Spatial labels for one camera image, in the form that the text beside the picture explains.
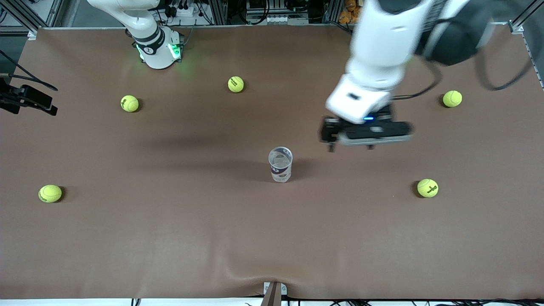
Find clear tennis ball can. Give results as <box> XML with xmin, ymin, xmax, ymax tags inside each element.
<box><xmin>268</xmin><ymin>147</ymin><xmax>293</xmax><ymax>183</ymax></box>

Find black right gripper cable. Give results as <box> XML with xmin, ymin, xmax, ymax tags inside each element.
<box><xmin>0</xmin><ymin>50</ymin><xmax>58</xmax><ymax>92</ymax></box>

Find orange bagged items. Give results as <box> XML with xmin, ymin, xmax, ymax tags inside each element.
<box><xmin>339</xmin><ymin>0</ymin><xmax>363</xmax><ymax>24</ymax></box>

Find black arm cable sleeve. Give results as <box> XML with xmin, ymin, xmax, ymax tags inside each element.
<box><xmin>414</xmin><ymin>0</ymin><xmax>496</xmax><ymax>67</ymax></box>

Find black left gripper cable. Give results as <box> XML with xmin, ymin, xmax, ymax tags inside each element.
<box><xmin>391</xmin><ymin>51</ymin><xmax>534</xmax><ymax>102</ymax></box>

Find brown table mat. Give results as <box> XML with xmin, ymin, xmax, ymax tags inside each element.
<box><xmin>0</xmin><ymin>25</ymin><xmax>544</xmax><ymax>300</ymax></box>

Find aluminium frame profile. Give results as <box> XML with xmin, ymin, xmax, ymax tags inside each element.
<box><xmin>325</xmin><ymin>0</ymin><xmax>343</xmax><ymax>24</ymax></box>
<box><xmin>211</xmin><ymin>0</ymin><xmax>228</xmax><ymax>25</ymax></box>
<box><xmin>508</xmin><ymin>0</ymin><xmax>544</xmax><ymax>34</ymax></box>
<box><xmin>0</xmin><ymin>0</ymin><xmax>64</xmax><ymax>35</ymax></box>

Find grey metal clamp bracket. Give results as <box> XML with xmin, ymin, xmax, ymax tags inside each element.
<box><xmin>263</xmin><ymin>281</ymin><xmax>288</xmax><ymax>297</ymax></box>

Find white socket bar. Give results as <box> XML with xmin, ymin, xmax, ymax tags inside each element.
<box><xmin>246</xmin><ymin>15</ymin><xmax>309</xmax><ymax>25</ymax></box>

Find white power strip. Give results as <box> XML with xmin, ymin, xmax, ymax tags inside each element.
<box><xmin>168</xmin><ymin>3</ymin><xmax>196</xmax><ymax>17</ymax></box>

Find brown camera mount bar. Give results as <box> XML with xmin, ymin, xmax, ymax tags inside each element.
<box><xmin>260</xmin><ymin>283</ymin><xmax>282</xmax><ymax>306</ymax></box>

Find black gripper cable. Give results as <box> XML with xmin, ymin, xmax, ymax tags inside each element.
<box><xmin>391</xmin><ymin>51</ymin><xmax>534</xmax><ymax>102</ymax></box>
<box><xmin>0</xmin><ymin>50</ymin><xmax>58</xmax><ymax>92</ymax></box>

